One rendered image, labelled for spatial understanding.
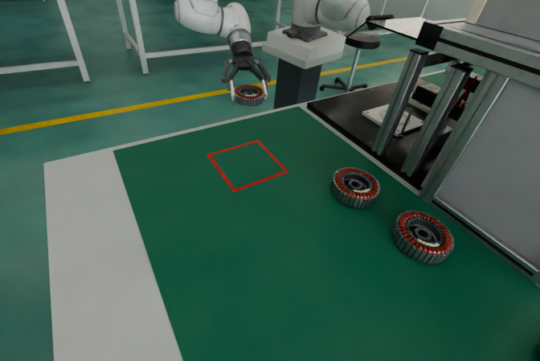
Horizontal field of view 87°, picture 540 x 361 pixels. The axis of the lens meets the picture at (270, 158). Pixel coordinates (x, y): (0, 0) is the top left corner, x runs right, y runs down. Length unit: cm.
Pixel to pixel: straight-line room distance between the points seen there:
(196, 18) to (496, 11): 87
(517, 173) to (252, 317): 54
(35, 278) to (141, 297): 111
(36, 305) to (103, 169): 88
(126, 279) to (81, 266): 9
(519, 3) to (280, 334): 73
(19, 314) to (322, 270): 126
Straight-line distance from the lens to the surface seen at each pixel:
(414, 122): 106
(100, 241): 65
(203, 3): 117
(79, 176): 80
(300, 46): 153
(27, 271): 168
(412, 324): 59
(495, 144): 70
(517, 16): 77
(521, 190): 72
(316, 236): 62
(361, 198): 68
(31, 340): 150
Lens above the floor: 123
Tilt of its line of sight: 38 degrees down
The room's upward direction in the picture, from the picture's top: 6 degrees clockwise
